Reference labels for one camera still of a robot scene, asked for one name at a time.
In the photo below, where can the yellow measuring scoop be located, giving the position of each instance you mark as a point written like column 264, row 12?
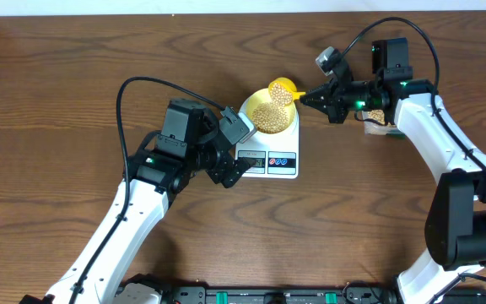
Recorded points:
column 283, row 91

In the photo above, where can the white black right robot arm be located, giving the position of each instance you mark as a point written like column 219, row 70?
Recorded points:
column 455, row 229

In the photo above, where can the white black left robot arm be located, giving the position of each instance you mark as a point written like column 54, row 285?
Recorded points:
column 96, row 274

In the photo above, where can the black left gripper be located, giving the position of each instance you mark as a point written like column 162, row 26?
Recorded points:
column 222, row 170

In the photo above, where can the soybeans in yellow bowl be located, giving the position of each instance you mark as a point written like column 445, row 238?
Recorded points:
column 270, row 118

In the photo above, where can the white digital kitchen scale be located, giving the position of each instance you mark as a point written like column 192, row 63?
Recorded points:
column 276, row 155

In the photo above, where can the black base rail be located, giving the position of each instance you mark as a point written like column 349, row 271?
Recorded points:
column 201, row 295

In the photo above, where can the pale yellow bowl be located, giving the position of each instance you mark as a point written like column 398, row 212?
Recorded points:
column 262, row 96

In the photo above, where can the clear container of soybeans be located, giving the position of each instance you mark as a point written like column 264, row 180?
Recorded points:
column 375, row 124

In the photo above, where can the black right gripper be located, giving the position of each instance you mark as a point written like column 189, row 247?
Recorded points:
column 332, row 105

